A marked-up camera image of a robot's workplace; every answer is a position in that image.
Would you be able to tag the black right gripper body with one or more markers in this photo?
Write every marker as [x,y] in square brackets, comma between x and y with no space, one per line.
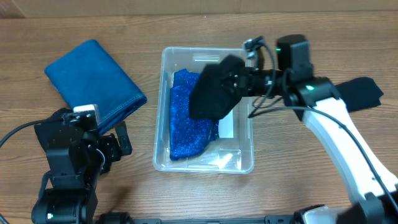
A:
[236,80]

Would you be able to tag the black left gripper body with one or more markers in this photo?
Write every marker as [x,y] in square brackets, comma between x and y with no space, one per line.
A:
[107,152]

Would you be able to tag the black cloth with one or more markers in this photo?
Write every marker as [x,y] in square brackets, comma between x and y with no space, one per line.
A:
[44,131]
[219,89]

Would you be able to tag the blue glitter cloth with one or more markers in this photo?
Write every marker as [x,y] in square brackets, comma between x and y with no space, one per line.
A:
[188,137]

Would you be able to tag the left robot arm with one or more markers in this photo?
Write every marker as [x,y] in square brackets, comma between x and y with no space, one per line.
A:
[77,155]

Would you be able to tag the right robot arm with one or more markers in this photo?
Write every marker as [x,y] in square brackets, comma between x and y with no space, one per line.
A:
[371,187]

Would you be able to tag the white label in container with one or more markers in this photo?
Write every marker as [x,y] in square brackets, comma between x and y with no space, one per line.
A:
[226,126]

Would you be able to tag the clear plastic container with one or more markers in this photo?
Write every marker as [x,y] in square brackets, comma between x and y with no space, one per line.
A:
[232,156]

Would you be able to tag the teal folded towel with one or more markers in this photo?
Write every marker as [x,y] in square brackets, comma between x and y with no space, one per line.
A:
[88,75]

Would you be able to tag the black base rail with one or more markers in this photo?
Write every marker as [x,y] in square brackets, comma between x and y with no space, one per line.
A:
[125,218]

